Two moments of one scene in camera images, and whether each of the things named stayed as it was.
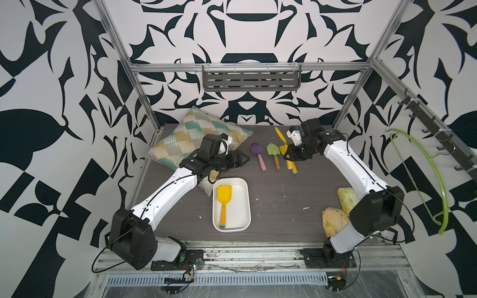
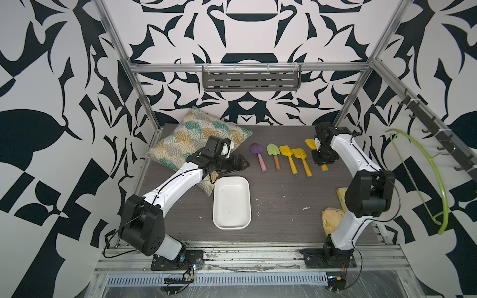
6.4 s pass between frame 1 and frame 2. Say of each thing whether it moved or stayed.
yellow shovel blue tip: moved
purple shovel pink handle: stayed
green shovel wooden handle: stayed
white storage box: stayed
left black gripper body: stayed
